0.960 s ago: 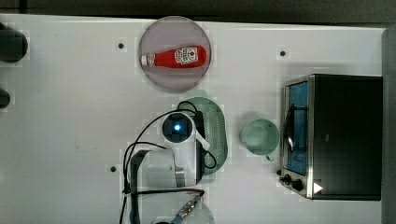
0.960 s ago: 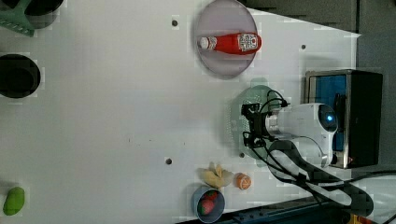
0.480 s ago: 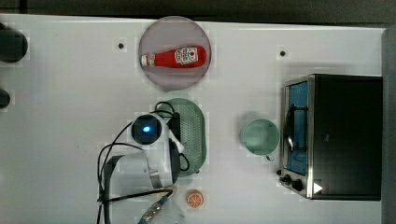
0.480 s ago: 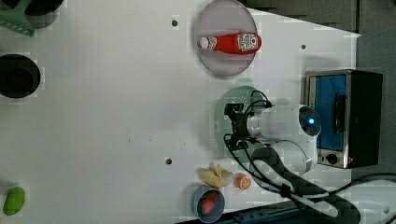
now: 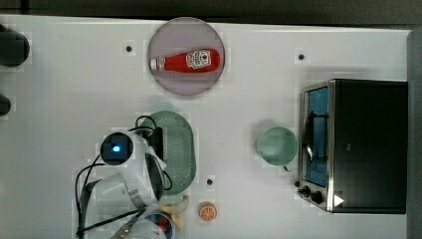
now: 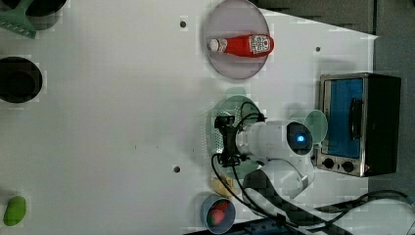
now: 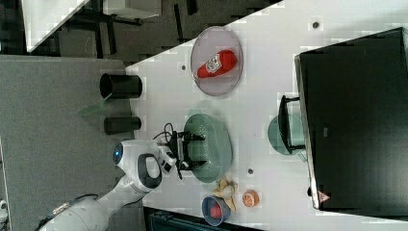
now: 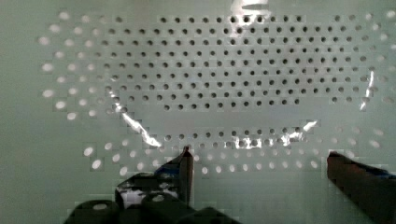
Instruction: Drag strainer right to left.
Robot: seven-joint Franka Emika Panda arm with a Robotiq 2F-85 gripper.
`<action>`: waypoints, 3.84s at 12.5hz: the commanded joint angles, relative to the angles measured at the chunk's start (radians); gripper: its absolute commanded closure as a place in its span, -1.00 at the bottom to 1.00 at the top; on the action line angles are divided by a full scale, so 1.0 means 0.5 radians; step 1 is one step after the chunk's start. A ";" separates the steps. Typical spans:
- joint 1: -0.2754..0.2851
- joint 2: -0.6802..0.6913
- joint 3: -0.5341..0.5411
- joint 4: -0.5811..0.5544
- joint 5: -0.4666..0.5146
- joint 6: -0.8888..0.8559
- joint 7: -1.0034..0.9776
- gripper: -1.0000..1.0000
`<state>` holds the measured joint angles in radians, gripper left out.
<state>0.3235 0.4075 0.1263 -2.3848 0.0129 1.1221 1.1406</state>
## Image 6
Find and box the green mug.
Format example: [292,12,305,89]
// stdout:
[304,110,328,144]

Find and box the black round pot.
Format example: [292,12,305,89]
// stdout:
[0,57,43,103]

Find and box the green mango toy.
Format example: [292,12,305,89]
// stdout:
[3,196,26,226]

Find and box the blue bowl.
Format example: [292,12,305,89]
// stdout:
[200,195,236,235]

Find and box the black toaster oven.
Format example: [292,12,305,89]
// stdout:
[316,72,401,177]

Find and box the purple round plate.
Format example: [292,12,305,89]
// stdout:
[203,0,269,79]

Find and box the red ketchup bottle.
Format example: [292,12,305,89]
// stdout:
[207,34,274,58]

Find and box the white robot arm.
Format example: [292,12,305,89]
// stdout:
[211,114,414,235]

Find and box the dark round pan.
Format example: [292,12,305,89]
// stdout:
[1,0,68,17]

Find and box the green dish rack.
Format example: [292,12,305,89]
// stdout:
[0,0,36,39]

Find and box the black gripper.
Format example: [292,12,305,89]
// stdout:
[214,116,248,167]

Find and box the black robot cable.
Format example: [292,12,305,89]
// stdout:
[209,101,412,229]

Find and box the red strawberry toy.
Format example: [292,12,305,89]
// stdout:
[207,200,228,226]

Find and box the peeled banana toy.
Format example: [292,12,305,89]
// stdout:
[210,175,241,199]

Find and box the green plastic strainer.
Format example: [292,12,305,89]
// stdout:
[206,88,259,180]

